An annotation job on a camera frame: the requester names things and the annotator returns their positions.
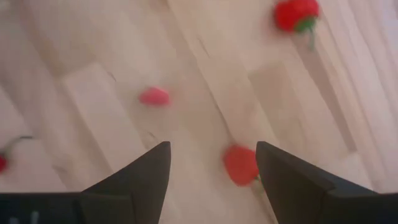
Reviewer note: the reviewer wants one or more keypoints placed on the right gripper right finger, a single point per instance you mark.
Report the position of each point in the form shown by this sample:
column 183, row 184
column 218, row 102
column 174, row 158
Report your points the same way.
column 286, row 186

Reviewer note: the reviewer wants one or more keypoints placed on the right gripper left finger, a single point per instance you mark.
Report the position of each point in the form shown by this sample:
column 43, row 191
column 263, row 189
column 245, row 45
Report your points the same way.
column 143, row 186

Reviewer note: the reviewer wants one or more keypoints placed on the red toy strawberry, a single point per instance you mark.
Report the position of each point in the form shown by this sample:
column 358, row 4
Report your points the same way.
column 239, row 165
column 292, row 14

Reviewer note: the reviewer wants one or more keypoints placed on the pink toy raspberry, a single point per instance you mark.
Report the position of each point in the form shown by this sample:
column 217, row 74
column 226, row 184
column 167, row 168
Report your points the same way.
column 154, row 96

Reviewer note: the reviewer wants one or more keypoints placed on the red toy cherry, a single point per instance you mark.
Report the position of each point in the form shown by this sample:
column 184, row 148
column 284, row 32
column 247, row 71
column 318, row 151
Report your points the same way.
column 2, row 163

